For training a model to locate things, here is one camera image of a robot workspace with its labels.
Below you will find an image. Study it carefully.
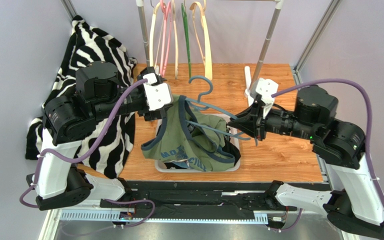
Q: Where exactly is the olive green tank top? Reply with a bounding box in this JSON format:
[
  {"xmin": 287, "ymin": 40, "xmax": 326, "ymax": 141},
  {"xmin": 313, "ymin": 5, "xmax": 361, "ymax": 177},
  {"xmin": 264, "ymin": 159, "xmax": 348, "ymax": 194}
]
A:
[{"xmin": 141, "ymin": 95, "xmax": 231, "ymax": 163}]

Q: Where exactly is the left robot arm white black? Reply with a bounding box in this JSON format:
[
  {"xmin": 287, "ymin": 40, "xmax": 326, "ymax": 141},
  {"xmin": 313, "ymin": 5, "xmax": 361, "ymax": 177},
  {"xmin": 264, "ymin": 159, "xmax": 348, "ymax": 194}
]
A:
[{"xmin": 26, "ymin": 61, "xmax": 174, "ymax": 211}]

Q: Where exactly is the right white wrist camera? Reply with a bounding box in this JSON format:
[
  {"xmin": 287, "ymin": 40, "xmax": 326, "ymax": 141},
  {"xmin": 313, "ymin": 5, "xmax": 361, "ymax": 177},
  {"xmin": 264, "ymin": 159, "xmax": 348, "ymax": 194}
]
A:
[{"xmin": 250, "ymin": 77, "xmax": 279, "ymax": 118}]

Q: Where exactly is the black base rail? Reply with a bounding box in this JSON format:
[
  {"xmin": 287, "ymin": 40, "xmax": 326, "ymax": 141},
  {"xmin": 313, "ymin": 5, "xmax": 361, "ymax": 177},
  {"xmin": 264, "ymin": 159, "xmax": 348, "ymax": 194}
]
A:
[{"xmin": 47, "ymin": 179, "xmax": 328, "ymax": 231}]

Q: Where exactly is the zebra striped blanket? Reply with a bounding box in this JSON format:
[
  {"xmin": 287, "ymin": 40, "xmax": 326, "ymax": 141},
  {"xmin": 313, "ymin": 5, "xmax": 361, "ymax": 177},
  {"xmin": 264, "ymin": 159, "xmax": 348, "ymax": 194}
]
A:
[{"xmin": 41, "ymin": 15, "xmax": 137, "ymax": 179}]

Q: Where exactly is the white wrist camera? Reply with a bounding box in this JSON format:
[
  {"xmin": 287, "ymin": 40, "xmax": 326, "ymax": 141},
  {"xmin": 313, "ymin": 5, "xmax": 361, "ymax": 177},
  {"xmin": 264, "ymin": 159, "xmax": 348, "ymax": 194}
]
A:
[
  {"xmin": 250, "ymin": 77, "xmax": 279, "ymax": 118},
  {"xmin": 143, "ymin": 73, "xmax": 174, "ymax": 111}
]

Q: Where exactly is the black top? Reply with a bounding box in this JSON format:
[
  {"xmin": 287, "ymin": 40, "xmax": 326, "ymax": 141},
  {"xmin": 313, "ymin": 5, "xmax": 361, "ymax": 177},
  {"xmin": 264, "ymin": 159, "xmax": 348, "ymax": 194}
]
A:
[{"xmin": 163, "ymin": 140, "xmax": 241, "ymax": 172}]

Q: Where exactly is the green plastic hanger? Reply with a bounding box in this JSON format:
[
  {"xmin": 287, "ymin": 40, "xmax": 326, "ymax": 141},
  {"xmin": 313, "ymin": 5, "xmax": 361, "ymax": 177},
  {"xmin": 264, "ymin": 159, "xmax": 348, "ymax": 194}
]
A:
[{"xmin": 181, "ymin": 0, "xmax": 192, "ymax": 77}]

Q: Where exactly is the white plastic laundry basket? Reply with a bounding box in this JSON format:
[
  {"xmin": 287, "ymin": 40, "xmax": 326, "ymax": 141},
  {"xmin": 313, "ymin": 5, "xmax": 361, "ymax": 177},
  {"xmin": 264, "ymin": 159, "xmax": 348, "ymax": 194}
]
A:
[{"xmin": 154, "ymin": 113, "xmax": 241, "ymax": 174}]

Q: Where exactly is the wooden hanger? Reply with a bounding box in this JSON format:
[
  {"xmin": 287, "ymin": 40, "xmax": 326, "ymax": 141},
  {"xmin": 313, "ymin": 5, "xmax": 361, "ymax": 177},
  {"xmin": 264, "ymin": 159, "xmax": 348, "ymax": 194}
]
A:
[
  {"xmin": 170, "ymin": 0, "xmax": 179, "ymax": 80},
  {"xmin": 189, "ymin": 0, "xmax": 213, "ymax": 80}
]

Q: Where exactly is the teal plastic hanger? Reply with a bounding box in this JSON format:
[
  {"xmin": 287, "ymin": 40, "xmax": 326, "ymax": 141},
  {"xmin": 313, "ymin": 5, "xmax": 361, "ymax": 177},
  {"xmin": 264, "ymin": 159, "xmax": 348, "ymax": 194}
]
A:
[{"xmin": 185, "ymin": 75, "xmax": 251, "ymax": 141}]

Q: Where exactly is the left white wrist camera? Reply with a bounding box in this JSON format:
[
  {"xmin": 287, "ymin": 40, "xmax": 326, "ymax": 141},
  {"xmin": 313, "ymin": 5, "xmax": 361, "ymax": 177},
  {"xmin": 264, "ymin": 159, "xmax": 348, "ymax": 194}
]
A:
[{"xmin": 143, "ymin": 73, "xmax": 174, "ymax": 111}]

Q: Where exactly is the pink plastic hanger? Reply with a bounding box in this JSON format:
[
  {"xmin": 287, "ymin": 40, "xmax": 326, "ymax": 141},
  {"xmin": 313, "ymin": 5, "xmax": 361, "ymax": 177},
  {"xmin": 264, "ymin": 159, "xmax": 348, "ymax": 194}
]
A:
[{"xmin": 159, "ymin": 0, "xmax": 173, "ymax": 77}]

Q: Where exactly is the metal clothes rack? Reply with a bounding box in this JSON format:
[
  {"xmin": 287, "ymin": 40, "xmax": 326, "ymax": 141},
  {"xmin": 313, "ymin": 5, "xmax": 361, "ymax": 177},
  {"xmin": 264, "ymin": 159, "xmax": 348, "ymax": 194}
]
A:
[{"xmin": 135, "ymin": 0, "xmax": 284, "ymax": 105}]

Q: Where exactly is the cream plastic hanger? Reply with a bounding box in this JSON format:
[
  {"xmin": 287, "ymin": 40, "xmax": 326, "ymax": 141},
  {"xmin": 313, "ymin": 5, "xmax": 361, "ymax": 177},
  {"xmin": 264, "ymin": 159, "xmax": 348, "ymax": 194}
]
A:
[{"xmin": 149, "ymin": 0, "xmax": 161, "ymax": 67}]

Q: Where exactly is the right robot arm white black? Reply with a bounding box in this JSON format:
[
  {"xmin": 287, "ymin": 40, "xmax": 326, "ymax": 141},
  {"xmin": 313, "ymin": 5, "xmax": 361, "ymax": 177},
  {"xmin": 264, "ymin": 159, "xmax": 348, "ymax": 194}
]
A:
[{"xmin": 228, "ymin": 84, "xmax": 384, "ymax": 239}]

